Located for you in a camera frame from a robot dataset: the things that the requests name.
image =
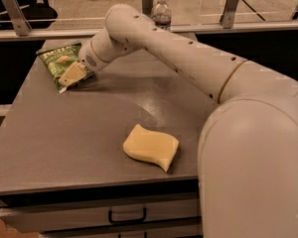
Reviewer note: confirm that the green jalapeno chip bag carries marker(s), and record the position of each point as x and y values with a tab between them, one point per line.
57	61

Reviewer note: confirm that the grey cabinet drawer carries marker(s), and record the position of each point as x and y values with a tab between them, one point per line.
168	228
93	213

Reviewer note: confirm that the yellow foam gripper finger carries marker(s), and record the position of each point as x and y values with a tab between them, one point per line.
75	72

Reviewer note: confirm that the lower grey cabinet drawer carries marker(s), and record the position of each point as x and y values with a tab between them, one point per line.
168	228

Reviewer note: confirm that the right metal railing bracket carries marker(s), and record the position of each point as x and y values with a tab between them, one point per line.
228	15

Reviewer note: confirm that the left metal railing bracket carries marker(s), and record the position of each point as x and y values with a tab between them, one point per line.
18	20

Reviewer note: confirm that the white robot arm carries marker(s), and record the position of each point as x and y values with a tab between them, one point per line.
248	149

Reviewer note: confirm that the yellow wavy sponge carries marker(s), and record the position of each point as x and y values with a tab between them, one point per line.
150	146

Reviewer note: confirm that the clear plastic water bottle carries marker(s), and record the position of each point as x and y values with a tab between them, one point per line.
161	14

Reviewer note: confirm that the black office chair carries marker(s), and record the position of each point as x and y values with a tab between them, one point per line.
23	7

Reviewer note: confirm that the black drawer handle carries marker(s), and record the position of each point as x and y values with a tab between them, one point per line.
127	217

